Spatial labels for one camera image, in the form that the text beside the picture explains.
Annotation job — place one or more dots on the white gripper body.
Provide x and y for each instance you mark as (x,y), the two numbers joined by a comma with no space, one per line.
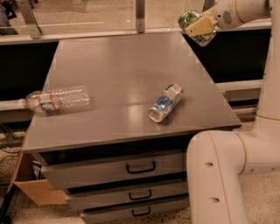
(224,16)

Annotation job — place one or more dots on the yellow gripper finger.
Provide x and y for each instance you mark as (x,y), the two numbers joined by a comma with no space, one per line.
(201,25)

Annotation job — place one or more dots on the green soda can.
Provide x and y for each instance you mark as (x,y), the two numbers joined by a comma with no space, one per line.
(201,40)

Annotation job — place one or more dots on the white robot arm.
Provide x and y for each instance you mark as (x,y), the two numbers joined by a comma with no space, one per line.
(215,159)

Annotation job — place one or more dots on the blue silver crushed can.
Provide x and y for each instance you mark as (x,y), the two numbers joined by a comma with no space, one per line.
(165,103)

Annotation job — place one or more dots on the top grey drawer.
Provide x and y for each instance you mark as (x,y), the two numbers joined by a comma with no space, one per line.
(113,169)

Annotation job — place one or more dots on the grey drawer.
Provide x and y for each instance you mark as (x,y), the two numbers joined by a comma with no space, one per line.
(113,169)
(135,211)
(126,194)

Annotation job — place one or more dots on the grey drawer cabinet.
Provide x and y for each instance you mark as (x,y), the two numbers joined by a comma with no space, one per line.
(124,76)

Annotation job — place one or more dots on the clear plastic water bottle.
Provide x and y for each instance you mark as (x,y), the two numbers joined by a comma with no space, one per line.
(57,98)

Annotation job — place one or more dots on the middle grey drawer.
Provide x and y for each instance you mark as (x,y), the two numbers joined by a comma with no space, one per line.
(126,194)

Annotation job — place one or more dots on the bottom grey drawer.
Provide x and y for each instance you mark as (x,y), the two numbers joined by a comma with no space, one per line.
(135,211)

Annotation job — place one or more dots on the cardboard box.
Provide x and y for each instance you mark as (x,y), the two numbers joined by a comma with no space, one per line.
(39,191)

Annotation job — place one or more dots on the right metal railing post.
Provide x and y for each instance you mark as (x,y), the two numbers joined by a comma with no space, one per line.
(208,4)

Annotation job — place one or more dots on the metal railing post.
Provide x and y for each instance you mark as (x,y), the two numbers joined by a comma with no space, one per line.
(208,4)
(140,16)
(28,16)

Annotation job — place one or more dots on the middle metal railing post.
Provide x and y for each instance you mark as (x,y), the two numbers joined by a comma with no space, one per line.
(140,16)

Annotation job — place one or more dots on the left metal railing post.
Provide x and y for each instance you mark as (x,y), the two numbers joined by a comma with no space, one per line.
(28,16)

